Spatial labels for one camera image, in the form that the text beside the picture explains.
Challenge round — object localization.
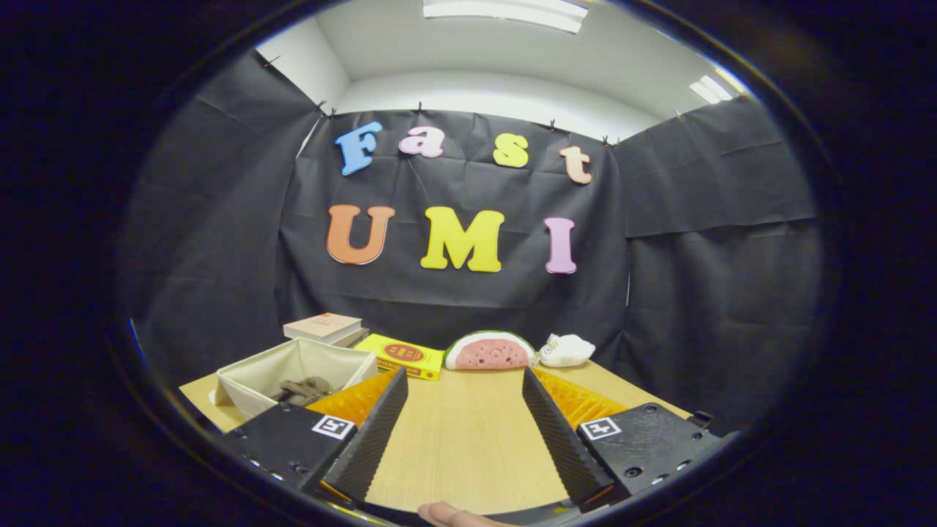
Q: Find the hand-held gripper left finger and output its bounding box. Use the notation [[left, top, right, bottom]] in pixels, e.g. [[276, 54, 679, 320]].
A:
[[220, 366, 409, 509]]

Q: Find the long ceiling light panel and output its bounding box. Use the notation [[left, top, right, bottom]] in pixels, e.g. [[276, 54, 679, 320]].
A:
[[423, 0, 589, 34]]

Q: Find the black backdrop cloth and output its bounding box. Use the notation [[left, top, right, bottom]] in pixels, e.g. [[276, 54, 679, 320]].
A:
[[121, 51, 824, 440]]

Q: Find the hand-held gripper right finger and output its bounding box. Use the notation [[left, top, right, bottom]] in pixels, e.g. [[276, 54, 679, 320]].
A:
[[522, 366, 733, 513]]

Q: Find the cream fabric storage box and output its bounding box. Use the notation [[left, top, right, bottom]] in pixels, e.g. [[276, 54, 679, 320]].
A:
[[214, 337, 380, 419]]

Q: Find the small ceiling light panel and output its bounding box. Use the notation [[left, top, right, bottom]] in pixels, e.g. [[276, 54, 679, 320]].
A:
[[690, 75, 733, 105]]

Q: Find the white plush toy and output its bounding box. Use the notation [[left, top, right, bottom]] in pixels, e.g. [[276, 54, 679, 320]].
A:
[[539, 334, 596, 367]]

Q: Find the row of black clips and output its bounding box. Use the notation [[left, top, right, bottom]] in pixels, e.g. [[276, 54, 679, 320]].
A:
[[264, 55, 685, 147]]

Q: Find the yellow book red label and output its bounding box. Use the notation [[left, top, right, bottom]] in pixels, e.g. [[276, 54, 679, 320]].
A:
[[354, 334, 445, 381]]

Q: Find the watermelon slice plush toy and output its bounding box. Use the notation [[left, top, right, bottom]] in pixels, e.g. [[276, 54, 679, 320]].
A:
[[444, 330, 537, 371]]

